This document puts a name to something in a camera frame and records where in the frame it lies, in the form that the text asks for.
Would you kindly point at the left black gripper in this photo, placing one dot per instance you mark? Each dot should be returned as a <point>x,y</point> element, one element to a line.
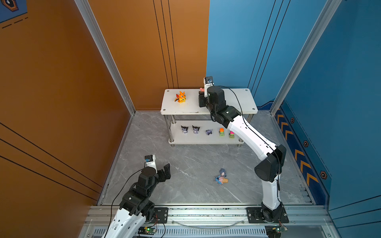
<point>162,177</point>

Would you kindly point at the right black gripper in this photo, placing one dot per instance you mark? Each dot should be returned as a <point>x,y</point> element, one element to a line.
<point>202,99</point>

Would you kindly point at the green orange toy truck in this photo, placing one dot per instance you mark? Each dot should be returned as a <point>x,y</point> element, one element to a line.
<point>221,132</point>

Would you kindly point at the purple figure toy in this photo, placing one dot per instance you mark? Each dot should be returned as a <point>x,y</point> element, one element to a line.
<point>208,132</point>

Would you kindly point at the orange yellow duck toy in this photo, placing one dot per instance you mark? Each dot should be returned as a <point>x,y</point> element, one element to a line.
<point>181,97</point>

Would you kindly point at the black white Kuromi figure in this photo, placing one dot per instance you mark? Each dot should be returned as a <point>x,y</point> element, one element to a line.
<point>184,129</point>

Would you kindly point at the blue Stitch ice-cream toy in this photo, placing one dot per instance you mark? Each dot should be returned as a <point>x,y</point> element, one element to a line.
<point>221,180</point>

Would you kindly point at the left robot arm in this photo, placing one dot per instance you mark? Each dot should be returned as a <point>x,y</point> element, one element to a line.
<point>136,208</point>

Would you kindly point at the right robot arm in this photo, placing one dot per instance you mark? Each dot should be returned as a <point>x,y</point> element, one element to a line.
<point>272,156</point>

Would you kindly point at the white two-tier shelf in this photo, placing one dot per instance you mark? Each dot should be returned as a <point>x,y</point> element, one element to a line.
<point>189,118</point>

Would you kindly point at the small blue figure toy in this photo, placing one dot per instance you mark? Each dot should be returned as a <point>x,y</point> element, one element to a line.
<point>222,172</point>

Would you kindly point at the left green circuit board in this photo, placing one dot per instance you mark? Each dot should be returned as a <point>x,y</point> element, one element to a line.
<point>147,231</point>

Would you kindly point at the green circuit board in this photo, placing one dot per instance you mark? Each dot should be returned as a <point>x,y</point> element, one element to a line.
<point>147,231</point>
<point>275,232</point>

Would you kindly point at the right green circuit board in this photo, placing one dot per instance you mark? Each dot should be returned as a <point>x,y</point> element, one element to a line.
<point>275,232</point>

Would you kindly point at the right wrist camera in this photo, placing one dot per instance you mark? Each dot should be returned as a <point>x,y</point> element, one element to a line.
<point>208,82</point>

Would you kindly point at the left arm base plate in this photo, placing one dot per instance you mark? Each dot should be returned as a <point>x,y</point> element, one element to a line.
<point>157,215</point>

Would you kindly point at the aluminium rail frame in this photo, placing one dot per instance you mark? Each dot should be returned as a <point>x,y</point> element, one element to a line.
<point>230,220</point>

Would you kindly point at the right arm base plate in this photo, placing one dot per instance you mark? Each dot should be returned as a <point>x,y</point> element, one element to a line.
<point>265,215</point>

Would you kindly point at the right aluminium corner post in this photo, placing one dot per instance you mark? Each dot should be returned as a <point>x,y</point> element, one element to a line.
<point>314,36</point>

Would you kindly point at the aluminium corner post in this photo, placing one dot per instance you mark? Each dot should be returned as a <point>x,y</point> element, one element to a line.
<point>314,36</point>
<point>102,46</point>

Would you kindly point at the left aluminium corner post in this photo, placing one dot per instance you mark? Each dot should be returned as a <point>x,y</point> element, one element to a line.
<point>102,46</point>

